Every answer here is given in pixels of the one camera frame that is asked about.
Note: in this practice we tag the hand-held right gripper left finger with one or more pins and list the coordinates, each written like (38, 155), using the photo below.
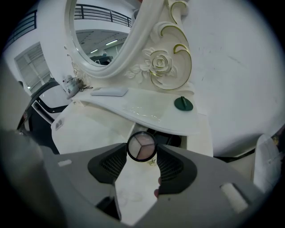
(73, 178)

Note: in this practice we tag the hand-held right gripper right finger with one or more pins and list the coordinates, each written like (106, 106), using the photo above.
(200, 178)

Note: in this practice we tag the white vanity drawer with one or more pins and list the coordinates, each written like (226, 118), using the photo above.
(89, 131)
(138, 180)

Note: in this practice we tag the round eyeshadow makeup palette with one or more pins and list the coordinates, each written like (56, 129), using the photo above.
(142, 147)

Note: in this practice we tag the pale blue makeup case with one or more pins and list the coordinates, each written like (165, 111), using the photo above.
(110, 91)

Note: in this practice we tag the white vanity table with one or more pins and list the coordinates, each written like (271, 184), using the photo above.
(144, 104)

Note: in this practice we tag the person's right hand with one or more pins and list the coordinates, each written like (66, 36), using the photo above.
(156, 193)

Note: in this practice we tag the white upholstered chair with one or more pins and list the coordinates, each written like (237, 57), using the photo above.
(267, 160)

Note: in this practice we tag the black and white chair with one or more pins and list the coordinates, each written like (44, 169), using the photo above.
(42, 109)

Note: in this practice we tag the black metal railing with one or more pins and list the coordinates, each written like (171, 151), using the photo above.
(22, 26)

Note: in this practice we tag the oval mirror carved white frame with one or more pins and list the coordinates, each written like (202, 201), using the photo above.
(164, 64)

